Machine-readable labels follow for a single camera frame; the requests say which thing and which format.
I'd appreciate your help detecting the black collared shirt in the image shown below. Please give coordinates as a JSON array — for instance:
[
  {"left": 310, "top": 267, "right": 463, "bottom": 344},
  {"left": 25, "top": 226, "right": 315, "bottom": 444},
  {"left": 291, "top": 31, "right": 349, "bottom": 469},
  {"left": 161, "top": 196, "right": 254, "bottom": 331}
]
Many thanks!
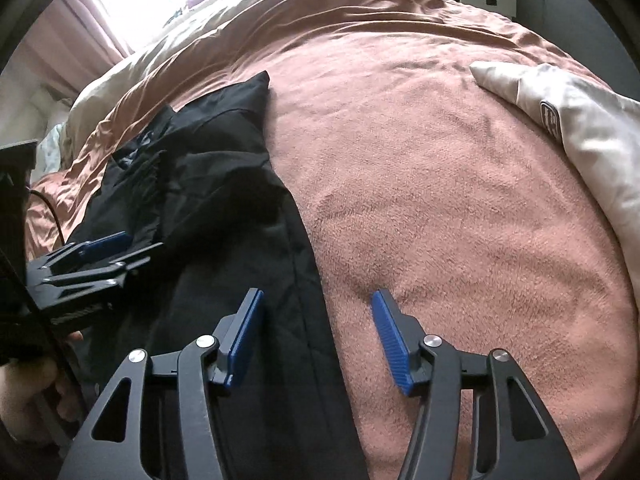
[{"left": 72, "top": 73, "right": 367, "bottom": 479}]

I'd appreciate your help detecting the person's left hand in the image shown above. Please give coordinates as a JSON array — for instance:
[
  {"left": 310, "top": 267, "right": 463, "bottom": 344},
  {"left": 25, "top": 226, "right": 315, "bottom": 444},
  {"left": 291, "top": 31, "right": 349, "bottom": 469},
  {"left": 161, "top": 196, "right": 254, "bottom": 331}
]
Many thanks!
[{"left": 1, "top": 356, "right": 81, "bottom": 444}]

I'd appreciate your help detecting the white patterned pillow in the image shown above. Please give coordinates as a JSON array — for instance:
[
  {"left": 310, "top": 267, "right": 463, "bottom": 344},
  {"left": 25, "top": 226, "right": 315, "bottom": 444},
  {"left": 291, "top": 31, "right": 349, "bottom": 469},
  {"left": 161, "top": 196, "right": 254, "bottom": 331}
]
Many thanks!
[{"left": 30, "top": 122, "right": 64, "bottom": 184}]

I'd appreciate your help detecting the terracotta pink duvet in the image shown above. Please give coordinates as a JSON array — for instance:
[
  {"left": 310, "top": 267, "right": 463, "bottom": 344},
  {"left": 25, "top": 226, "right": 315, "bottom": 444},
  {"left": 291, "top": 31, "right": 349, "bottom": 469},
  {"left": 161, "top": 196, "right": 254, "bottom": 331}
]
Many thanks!
[{"left": 27, "top": 0, "right": 639, "bottom": 479}]

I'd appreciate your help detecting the cream folded garment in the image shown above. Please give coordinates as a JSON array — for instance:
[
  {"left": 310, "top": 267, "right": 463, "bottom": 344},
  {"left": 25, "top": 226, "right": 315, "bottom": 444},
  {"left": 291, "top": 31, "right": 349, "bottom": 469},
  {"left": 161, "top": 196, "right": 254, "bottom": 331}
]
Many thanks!
[{"left": 470, "top": 61, "right": 639, "bottom": 295}]

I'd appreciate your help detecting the dark grey wardrobe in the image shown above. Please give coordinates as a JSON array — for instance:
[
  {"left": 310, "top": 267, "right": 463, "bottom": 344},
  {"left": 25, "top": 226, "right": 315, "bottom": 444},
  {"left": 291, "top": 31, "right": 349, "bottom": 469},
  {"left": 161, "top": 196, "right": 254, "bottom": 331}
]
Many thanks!
[{"left": 516, "top": 0, "right": 639, "bottom": 100}]

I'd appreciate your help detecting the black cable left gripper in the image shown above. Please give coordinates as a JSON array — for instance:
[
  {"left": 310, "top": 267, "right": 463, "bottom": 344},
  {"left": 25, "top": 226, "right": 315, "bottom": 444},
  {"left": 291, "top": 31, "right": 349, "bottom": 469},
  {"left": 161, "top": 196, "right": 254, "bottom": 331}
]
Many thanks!
[{"left": 27, "top": 187, "right": 68, "bottom": 246}]

